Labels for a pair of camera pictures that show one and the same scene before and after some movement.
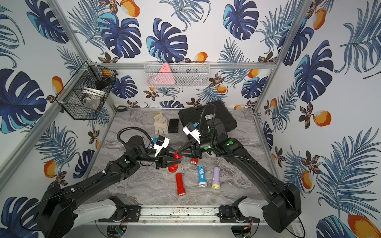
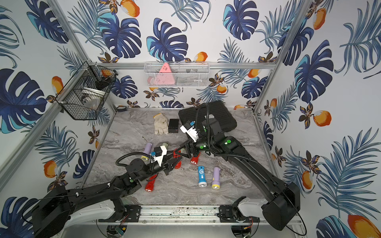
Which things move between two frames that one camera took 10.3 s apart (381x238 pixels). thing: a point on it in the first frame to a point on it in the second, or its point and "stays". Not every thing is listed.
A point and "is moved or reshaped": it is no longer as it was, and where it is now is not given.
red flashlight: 179,182 is moved or reshaped
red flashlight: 194,161 stays
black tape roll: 121,108 stays
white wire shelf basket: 177,74 stays
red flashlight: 174,168 is moved or reshaped
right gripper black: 196,149 stays
